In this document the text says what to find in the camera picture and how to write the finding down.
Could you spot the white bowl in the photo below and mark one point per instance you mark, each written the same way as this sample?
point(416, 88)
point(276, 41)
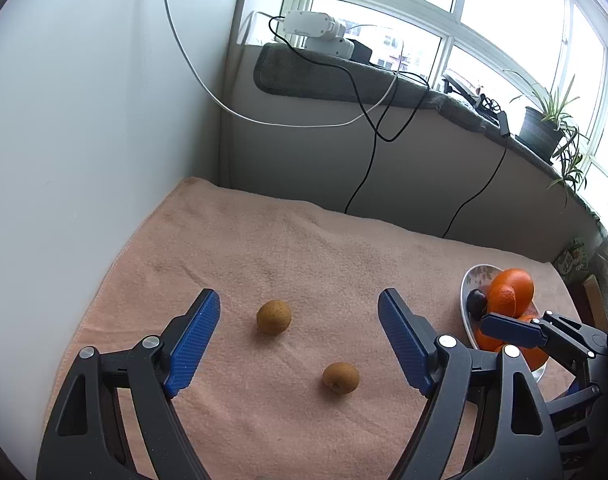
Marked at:
point(474, 276)

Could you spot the white electronic device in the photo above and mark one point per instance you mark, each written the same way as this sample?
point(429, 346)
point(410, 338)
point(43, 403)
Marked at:
point(309, 25)

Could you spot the small black box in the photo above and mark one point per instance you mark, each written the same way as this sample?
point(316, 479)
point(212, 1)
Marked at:
point(359, 52)

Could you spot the large orange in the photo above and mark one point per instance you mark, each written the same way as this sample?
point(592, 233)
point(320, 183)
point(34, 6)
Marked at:
point(519, 285)
point(534, 357)

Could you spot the brown cardboard box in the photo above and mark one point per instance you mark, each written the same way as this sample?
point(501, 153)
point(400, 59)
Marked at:
point(594, 300)

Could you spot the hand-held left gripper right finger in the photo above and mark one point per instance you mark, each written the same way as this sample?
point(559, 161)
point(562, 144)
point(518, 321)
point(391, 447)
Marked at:
point(404, 345)

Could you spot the potted green plant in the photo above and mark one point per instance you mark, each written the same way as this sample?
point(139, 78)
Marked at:
point(539, 132)

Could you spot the green printed packet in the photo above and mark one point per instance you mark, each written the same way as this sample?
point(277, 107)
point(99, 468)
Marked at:
point(571, 260)

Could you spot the dark purple plum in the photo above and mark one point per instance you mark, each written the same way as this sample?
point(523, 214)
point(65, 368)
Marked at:
point(476, 304)

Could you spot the pink towel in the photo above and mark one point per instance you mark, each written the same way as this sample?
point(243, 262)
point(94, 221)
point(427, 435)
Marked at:
point(284, 240)

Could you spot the black power adapter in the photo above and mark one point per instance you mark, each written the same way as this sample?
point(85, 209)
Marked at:
point(503, 122)

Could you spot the white window frame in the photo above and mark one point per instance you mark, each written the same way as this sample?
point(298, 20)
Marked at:
point(462, 0)

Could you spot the small tangerine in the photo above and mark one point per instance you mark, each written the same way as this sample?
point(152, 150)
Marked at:
point(501, 300)

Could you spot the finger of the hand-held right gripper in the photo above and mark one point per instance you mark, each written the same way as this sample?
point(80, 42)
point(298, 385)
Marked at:
point(579, 410)
point(509, 329)

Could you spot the brown longan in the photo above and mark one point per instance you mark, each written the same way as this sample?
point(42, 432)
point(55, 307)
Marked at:
point(274, 317)
point(340, 377)

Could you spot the gray cloth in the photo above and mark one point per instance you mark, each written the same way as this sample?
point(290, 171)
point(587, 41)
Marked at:
point(309, 75)

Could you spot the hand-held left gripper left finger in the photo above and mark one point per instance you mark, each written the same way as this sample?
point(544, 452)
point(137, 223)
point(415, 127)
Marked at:
point(191, 345)

